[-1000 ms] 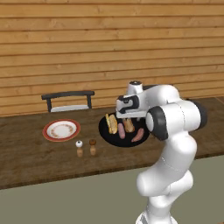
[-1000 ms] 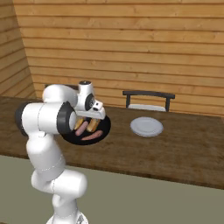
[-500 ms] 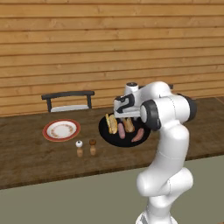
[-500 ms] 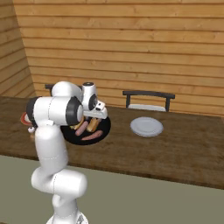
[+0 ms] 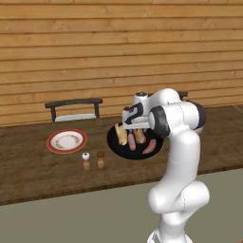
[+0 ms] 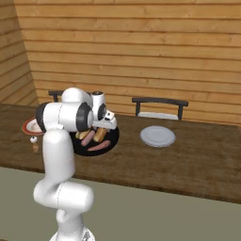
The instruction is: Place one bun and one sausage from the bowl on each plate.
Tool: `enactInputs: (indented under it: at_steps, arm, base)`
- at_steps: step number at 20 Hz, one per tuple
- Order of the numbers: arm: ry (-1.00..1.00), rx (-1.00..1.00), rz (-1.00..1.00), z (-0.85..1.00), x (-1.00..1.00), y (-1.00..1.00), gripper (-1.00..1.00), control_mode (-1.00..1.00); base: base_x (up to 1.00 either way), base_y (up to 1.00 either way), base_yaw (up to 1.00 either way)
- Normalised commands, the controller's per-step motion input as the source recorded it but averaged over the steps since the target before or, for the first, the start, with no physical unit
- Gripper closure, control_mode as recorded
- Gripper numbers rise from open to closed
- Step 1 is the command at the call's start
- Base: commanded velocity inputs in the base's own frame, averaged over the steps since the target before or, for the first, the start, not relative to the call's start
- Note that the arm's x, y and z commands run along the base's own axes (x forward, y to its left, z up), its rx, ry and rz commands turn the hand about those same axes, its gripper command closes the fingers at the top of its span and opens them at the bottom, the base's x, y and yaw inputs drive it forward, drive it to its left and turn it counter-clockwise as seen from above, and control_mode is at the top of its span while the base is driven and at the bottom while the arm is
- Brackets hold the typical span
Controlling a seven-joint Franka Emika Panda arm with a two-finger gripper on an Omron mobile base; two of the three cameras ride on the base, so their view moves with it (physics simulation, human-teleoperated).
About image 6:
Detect small brown shaker white cap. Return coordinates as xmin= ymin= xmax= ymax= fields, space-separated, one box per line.
xmin=29 ymin=136 xmax=40 ymax=153

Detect black bowl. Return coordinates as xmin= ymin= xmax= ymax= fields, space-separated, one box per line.
xmin=69 ymin=124 xmax=121 ymax=157

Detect tan bun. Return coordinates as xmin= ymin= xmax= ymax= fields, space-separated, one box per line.
xmin=74 ymin=130 xmax=90 ymax=140
xmin=93 ymin=127 xmax=108 ymax=142

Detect pink sausage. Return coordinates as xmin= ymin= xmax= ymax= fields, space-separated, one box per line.
xmin=87 ymin=139 xmax=112 ymax=153
xmin=81 ymin=130 xmax=96 ymax=147

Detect red rimmed white plate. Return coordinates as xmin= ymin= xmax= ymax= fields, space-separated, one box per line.
xmin=22 ymin=117 xmax=45 ymax=137

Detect black chair with white seat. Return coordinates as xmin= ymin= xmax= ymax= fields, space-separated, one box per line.
xmin=131 ymin=97 xmax=189 ymax=121

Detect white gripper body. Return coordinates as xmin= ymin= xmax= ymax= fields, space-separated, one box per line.
xmin=91 ymin=117 xmax=119 ymax=130

